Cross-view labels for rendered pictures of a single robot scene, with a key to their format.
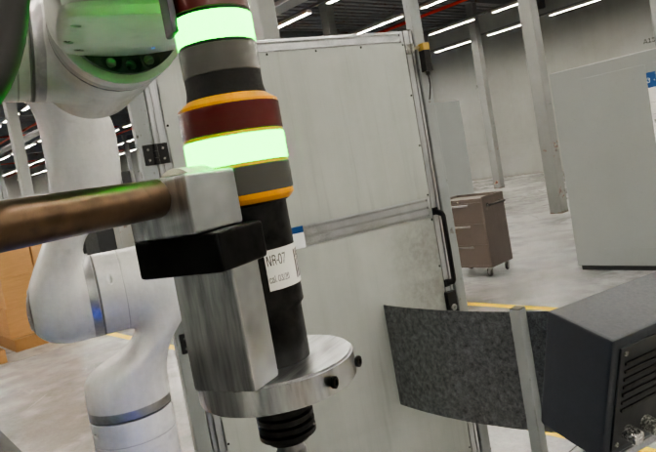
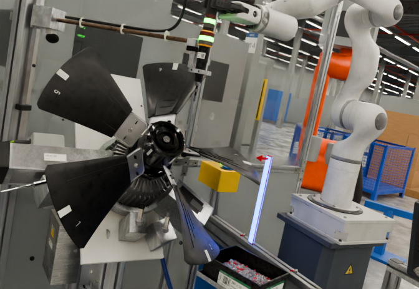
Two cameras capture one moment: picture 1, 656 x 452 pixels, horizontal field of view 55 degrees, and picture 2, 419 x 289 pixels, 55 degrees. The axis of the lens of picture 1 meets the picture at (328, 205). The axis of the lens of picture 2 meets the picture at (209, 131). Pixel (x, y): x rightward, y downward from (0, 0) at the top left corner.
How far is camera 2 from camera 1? 1.22 m
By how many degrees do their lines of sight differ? 84
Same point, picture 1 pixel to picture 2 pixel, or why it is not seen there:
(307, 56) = not seen: outside the picture
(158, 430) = (339, 167)
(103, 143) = (363, 58)
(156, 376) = (348, 149)
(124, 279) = (351, 110)
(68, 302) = (335, 110)
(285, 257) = (199, 53)
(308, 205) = not seen: outside the picture
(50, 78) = not seen: hidden behind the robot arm
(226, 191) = (193, 42)
